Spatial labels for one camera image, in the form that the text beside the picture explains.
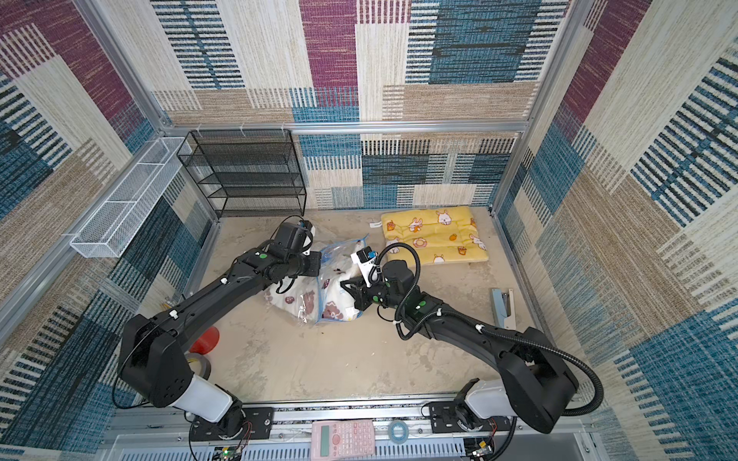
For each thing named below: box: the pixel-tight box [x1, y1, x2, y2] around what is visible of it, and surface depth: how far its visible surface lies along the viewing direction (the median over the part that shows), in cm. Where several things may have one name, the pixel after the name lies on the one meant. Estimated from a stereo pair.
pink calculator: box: [310, 418, 376, 461], surface depth 71 cm
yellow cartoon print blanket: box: [380, 206, 490, 267], surface depth 114 cm
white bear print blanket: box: [265, 242, 363, 323], surface depth 82 cm
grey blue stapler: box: [491, 288, 517, 330], surface depth 93 cm
